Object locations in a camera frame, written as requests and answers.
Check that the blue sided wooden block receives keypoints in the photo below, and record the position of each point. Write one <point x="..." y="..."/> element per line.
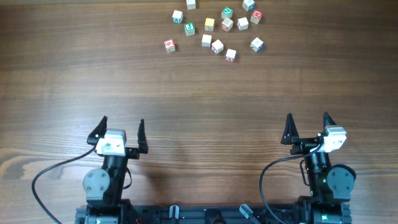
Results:
<point x="257" y="44"/>

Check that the yellow wooden block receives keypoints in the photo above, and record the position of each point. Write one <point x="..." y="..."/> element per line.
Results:
<point x="209" y="24"/>

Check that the plain white wooden block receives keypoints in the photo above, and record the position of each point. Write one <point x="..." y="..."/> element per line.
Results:
<point x="243" y="23"/>

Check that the top edge wooden block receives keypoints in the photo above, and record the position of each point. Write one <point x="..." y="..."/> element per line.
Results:
<point x="191" y="4"/>

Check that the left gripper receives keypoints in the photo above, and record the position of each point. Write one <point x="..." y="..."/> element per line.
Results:
<point x="131" y="151"/>

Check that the teal A wooden block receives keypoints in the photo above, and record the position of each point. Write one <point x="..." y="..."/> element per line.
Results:
<point x="177" y="16"/>

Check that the red 6 wooden block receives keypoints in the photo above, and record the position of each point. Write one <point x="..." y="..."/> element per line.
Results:
<point x="169" y="45"/>

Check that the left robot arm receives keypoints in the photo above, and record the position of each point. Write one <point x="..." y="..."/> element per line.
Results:
<point x="104" y="186"/>

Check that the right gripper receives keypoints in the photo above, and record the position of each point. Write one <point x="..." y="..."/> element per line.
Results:
<point x="306" y="145"/>

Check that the green J wooden block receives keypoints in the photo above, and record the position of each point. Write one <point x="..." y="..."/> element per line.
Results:
<point x="189" y="29"/>

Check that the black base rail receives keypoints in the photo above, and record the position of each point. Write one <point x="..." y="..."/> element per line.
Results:
<point x="282" y="213"/>

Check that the red pattern wooden block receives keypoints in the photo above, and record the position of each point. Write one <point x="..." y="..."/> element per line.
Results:
<point x="227" y="24"/>

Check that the green N wooden block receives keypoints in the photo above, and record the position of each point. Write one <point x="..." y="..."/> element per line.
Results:
<point x="227" y="12"/>

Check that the red sided wooden block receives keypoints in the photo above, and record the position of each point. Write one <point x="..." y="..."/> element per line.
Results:
<point x="217" y="46"/>

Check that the blue letter wooden block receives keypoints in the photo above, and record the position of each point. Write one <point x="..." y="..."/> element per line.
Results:
<point x="248" y="5"/>

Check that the red A wooden block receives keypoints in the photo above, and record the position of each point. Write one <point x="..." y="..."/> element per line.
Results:
<point x="230" y="55"/>

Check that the red M wooden block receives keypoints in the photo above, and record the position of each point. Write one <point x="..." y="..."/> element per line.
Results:
<point x="256" y="16"/>

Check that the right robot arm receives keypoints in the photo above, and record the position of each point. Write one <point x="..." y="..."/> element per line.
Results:
<point x="330" y="185"/>

